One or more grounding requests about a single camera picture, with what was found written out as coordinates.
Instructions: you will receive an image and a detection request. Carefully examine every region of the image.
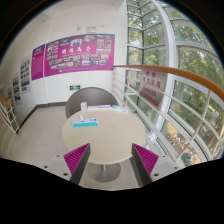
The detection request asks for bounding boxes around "round beige table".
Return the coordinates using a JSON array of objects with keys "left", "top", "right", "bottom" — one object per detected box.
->
[{"left": 61, "top": 108, "right": 148, "bottom": 184}]

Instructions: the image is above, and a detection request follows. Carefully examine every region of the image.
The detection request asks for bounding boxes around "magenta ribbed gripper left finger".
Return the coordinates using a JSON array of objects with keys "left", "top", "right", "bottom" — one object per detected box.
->
[{"left": 64, "top": 144, "right": 91, "bottom": 184}]

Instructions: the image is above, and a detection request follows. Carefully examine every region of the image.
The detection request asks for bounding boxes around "white flat box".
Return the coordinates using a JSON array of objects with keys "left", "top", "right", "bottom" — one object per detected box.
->
[{"left": 87, "top": 105, "right": 112, "bottom": 111}]

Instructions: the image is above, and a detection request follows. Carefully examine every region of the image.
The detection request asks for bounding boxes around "grey curved chair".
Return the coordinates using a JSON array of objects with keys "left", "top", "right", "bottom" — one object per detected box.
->
[{"left": 65, "top": 87, "right": 118, "bottom": 118}]

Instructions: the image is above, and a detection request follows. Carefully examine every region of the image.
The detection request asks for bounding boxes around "white photo wall panel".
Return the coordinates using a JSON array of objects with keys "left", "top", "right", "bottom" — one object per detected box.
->
[{"left": 20, "top": 57, "right": 31, "bottom": 93}]

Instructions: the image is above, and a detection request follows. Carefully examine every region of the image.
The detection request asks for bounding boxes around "blue white power strip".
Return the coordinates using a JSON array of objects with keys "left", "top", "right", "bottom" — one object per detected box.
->
[{"left": 71, "top": 118, "right": 99, "bottom": 127}]

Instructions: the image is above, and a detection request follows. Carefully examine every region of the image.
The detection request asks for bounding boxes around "white charger plug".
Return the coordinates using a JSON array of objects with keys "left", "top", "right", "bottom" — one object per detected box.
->
[{"left": 80, "top": 114, "right": 84, "bottom": 122}]

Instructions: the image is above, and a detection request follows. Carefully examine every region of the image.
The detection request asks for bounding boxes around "left orange white stair railing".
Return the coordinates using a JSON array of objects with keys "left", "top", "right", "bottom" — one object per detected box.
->
[{"left": 0, "top": 95, "right": 20, "bottom": 135}]

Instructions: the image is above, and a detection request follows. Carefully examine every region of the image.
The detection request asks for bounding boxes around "small magenta wall poster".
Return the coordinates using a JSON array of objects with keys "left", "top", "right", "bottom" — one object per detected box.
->
[{"left": 31, "top": 45, "right": 45, "bottom": 81}]

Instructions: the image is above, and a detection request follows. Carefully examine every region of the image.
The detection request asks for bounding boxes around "red white danger sign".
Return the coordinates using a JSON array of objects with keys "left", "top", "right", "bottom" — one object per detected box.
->
[{"left": 139, "top": 70, "right": 167, "bottom": 108}]

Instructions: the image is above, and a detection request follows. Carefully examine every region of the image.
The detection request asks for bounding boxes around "green exit sign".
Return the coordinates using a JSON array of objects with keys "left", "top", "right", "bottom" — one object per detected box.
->
[{"left": 69, "top": 85, "right": 81, "bottom": 91}]

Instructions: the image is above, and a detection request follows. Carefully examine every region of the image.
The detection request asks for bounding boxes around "large magenta wall poster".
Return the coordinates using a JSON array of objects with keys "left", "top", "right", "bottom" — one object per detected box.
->
[{"left": 44, "top": 34, "right": 115, "bottom": 77}]

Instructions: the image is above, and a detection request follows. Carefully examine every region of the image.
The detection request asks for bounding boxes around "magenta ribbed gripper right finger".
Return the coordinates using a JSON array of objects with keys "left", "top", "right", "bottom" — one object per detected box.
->
[{"left": 131, "top": 143, "right": 159, "bottom": 186}]

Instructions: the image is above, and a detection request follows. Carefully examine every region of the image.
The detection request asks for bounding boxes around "orange handrail white railing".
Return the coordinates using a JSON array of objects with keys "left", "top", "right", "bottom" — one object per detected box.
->
[{"left": 113, "top": 65, "right": 224, "bottom": 168}]

